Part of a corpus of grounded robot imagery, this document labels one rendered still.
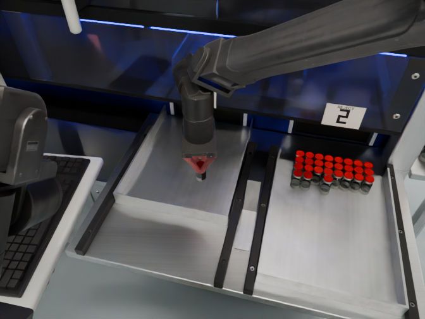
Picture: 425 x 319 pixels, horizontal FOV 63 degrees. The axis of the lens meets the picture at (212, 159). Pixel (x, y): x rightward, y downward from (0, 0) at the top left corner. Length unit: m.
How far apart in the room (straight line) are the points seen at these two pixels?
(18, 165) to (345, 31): 0.32
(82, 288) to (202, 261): 1.10
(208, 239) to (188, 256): 0.06
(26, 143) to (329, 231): 0.64
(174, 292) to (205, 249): 0.94
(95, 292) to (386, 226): 1.28
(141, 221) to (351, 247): 0.44
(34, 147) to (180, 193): 0.56
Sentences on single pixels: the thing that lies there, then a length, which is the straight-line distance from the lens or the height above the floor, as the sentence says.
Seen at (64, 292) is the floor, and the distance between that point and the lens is 1.78.
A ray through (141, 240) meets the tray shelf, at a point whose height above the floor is 0.88.
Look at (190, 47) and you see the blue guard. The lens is 0.80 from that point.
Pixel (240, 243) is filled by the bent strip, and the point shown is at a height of 0.88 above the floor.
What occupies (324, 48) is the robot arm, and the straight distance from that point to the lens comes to 0.41.
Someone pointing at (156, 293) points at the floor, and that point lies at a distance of 1.67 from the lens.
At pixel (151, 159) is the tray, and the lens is 0.90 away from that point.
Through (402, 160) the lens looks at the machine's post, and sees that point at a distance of 0.95.
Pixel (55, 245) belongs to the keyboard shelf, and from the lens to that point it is 0.90.
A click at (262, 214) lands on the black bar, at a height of 0.90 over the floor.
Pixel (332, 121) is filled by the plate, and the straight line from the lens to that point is 0.86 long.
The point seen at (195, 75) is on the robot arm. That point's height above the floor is 1.21.
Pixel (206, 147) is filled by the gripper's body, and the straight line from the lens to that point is 0.65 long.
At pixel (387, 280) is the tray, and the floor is 0.88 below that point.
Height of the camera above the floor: 1.51
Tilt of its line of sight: 45 degrees down
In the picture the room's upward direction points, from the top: straight up
